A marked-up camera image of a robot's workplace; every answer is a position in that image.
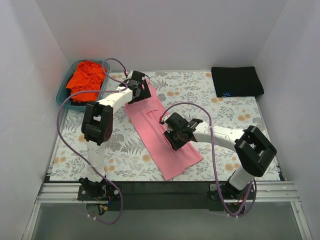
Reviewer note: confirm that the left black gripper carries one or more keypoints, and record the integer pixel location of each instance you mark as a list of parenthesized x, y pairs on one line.
[(144, 90)]

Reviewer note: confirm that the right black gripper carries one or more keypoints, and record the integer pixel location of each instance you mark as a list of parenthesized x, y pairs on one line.
[(172, 140)]

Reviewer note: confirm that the pink t shirt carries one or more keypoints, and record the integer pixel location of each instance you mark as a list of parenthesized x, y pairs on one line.
[(145, 116)]

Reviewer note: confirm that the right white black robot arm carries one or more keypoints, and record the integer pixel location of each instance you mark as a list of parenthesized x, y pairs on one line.
[(252, 147)]

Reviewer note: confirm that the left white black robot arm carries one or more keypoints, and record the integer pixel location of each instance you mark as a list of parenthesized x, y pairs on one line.
[(97, 127)]

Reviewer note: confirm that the orange t shirt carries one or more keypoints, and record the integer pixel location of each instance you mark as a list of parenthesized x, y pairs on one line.
[(88, 75)]

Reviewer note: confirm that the floral table mat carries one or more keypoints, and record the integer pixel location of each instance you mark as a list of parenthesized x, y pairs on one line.
[(192, 95)]

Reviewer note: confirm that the teal plastic basket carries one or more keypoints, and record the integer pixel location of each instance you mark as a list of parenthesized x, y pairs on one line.
[(64, 93)]

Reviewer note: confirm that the folded black t shirt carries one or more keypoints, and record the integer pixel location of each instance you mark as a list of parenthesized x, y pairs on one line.
[(236, 82)]

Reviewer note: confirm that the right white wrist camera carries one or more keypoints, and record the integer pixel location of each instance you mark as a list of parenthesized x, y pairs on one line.
[(162, 120)]

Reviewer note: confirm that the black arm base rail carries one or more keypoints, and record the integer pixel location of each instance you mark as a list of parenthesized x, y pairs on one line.
[(152, 195)]

